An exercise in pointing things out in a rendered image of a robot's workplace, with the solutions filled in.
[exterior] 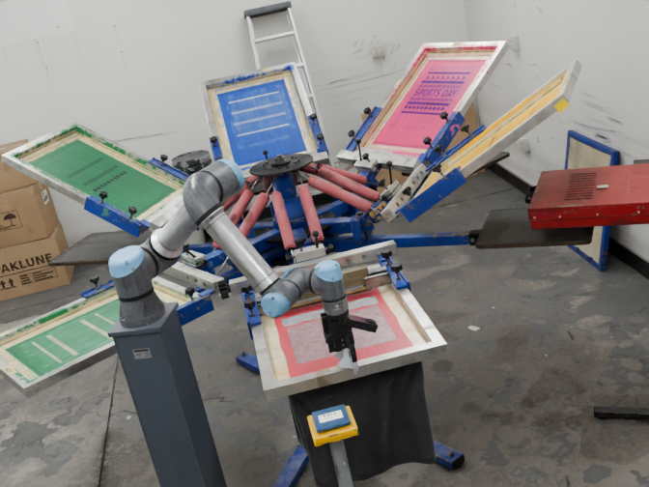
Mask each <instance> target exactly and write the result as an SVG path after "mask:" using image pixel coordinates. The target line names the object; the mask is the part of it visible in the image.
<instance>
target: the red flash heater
mask: <svg viewBox="0 0 649 487"><path fill-rule="evenodd" d="M602 185H608V188H602V189H597V186H602ZM527 211H528V220H530V222H531V229H532V230H533V229H553V228H574V227H594V226H614V225H634V224H649V163H641V164H628V165H615V166H602V167H589V168H577V169H563V170H551V171H542V172H541V175H540V178H539V181H538V183H537V186H536V188H535V191H534V193H533V196H532V199H531V201H530V204H529V207H528V209H527Z"/></svg>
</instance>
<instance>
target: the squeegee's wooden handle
mask: <svg viewBox="0 0 649 487"><path fill-rule="evenodd" d="M342 274H343V280H344V285H345V289H349V288H352V287H356V286H360V285H363V286H364V287H366V284H365V277H367V276H369V273H368V268H367V266H362V267H357V268H353V269H349V270H345V271H342ZM320 295H321V294H309V293H308V294H305V295H304V296H303V297H302V298H301V299H300V301H302V300H306V299H310V298H314V297H317V296H320Z"/></svg>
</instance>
